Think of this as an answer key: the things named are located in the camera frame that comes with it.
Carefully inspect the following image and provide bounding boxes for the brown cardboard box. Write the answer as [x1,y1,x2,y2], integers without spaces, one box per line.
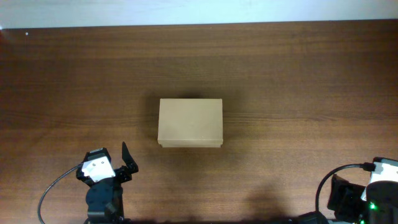
[157,98,223,148]

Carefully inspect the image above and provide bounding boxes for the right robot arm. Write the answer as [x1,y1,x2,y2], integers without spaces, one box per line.
[289,175,397,224]

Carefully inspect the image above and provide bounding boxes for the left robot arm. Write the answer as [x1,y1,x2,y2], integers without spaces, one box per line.
[76,142,139,224]

